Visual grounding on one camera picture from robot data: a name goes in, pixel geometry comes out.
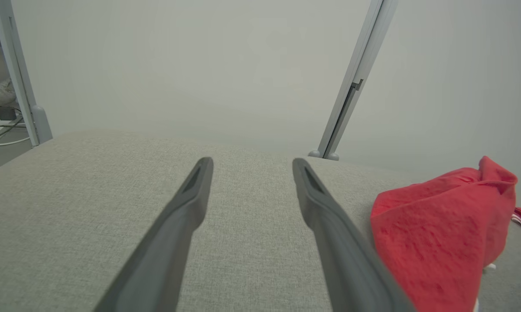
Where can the red shirt with white trim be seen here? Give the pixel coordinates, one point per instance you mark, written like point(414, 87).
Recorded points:
point(438, 242)

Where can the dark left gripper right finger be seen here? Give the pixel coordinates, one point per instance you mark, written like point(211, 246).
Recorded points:
point(347, 260)

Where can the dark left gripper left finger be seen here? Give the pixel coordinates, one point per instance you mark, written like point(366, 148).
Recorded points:
point(165, 251)

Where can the black power adapter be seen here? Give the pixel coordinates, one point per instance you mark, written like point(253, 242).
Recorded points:
point(7, 113)

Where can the white sneaker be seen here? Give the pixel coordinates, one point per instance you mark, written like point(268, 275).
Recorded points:
point(0, 93)

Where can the grey rounded post foot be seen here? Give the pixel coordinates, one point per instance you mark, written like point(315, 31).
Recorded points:
point(314, 153)
point(333, 157)
point(41, 125)

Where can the grey single partition post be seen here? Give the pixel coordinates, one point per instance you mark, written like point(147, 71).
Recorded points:
point(13, 65)

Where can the grey double partition post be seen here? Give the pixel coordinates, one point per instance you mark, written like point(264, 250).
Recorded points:
point(360, 65)

